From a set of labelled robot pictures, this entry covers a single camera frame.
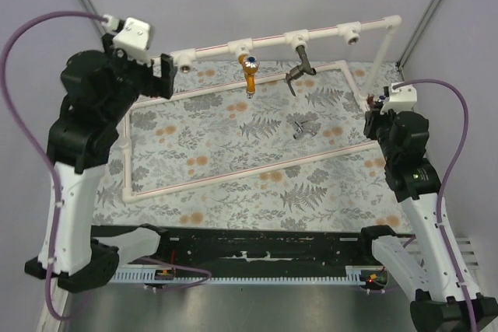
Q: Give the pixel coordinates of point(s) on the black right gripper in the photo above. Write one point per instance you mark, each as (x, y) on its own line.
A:
(373, 117)

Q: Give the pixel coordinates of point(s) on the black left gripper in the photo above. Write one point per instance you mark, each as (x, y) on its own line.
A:
(159, 86)

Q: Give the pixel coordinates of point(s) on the white PVC pipe frame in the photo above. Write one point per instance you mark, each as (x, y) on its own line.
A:
(216, 134)

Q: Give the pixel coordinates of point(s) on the brown faucet chrome knob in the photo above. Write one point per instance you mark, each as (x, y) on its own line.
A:
(370, 100)

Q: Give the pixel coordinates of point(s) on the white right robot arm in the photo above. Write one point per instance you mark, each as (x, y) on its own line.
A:
(442, 292)

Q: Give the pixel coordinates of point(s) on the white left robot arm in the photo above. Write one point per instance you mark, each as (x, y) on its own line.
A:
(101, 86)

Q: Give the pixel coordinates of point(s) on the small chrome faucet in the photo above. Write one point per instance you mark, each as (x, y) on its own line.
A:
(302, 129)

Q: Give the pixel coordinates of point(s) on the orange faucet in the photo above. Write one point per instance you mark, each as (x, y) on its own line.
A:
(250, 65)

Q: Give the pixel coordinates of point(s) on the dark grey lever faucet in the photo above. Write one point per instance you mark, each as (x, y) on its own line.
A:
(303, 68)

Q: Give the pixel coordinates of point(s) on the floral patterned mat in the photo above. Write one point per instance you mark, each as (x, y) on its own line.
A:
(343, 193)

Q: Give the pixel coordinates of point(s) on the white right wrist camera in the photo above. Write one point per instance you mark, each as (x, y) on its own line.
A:
(399, 99)

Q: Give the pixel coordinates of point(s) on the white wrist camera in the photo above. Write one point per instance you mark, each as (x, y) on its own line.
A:
(399, 99)
(131, 35)

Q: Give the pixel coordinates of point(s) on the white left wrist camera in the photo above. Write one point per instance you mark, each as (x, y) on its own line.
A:
(131, 35)

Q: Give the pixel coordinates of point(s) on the light blue cable duct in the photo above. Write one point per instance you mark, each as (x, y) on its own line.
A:
(151, 276)

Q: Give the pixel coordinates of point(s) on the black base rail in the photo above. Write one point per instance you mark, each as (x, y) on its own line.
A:
(231, 253)

